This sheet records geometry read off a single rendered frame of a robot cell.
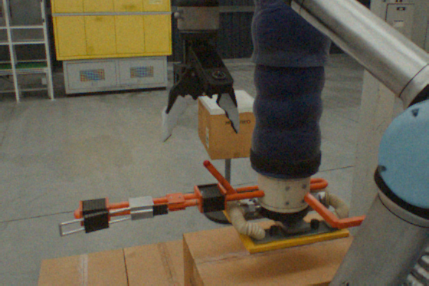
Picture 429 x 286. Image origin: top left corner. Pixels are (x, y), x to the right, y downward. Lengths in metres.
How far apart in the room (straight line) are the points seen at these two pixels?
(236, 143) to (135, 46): 5.55
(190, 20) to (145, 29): 7.74
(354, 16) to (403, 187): 0.30
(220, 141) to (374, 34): 2.52
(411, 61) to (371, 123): 2.10
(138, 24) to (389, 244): 8.01
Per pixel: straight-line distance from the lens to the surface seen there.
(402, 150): 0.53
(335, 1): 0.73
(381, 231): 0.60
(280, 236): 1.35
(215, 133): 3.11
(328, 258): 1.53
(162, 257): 2.21
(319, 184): 1.44
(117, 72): 8.52
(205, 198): 1.27
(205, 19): 0.74
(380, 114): 2.76
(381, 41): 0.69
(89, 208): 1.27
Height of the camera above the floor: 1.77
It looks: 17 degrees down
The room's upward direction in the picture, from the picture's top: straight up
